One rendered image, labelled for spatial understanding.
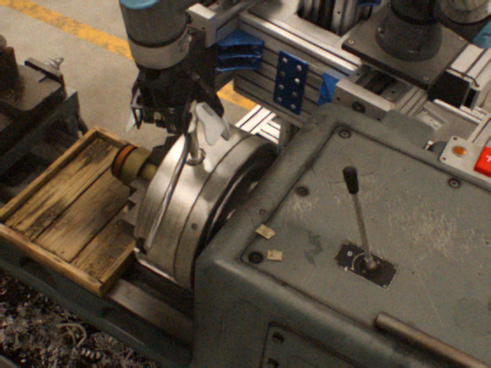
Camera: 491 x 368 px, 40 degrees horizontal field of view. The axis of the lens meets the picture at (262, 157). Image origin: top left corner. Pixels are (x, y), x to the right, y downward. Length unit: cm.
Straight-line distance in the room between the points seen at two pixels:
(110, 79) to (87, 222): 175
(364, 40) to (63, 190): 76
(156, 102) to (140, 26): 13
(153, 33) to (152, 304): 74
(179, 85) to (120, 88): 225
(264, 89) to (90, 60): 160
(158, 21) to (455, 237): 59
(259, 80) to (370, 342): 103
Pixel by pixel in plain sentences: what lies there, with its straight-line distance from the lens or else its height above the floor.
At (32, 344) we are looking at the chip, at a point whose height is 57.
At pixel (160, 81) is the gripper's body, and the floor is 153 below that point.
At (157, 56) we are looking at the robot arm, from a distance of 85.
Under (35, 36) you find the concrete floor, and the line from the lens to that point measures 352.
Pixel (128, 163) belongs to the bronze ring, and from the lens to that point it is 133.
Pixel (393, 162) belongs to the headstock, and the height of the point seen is 126.
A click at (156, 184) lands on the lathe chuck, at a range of 118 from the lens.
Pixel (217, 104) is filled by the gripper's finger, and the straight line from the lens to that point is 98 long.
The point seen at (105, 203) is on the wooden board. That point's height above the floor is 89.
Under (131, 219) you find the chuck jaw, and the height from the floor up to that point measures 111.
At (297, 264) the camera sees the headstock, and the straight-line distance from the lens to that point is 103.
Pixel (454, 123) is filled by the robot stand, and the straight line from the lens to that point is 293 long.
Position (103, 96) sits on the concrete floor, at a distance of 314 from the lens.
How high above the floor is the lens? 210
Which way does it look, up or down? 47 degrees down
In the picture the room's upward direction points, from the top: 7 degrees clockwise
